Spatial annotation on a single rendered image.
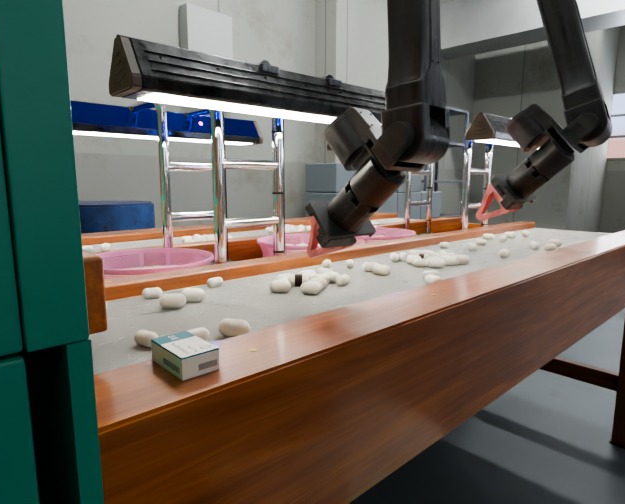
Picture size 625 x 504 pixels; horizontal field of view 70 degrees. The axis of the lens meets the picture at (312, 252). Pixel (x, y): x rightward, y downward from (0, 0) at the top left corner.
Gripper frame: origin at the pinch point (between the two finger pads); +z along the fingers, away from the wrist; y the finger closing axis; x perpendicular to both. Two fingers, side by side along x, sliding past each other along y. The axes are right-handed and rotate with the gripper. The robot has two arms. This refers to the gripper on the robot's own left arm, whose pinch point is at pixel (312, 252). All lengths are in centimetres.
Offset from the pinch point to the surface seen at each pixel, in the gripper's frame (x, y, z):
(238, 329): 10.5, 19.6, -2.5
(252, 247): -29, -25, 44
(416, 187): -118, -272, 122
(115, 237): -53, 1, 70
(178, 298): -0.7, 19.0, 9.9
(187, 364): 15.9, 31.5, -12.2
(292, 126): -221, -217, 159
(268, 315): 7.8, 11.0, 2.6
